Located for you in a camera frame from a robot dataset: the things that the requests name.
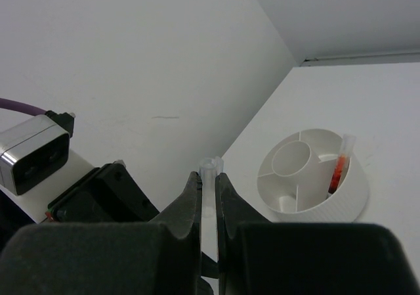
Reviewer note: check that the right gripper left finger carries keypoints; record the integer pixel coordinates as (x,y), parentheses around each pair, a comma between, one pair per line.
(161,256)

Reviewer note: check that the white round compartment organizer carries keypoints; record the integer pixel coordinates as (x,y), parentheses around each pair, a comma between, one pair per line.
(294,178)

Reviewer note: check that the clear blue pen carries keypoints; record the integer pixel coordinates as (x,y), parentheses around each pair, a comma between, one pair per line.
(209,169)

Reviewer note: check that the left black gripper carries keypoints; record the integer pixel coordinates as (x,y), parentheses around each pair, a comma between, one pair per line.
(106,194)

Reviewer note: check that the red crayon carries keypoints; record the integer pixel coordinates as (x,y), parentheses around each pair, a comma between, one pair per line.
(342,162)

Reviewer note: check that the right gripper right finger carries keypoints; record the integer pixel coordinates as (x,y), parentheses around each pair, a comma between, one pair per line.
(257,256)

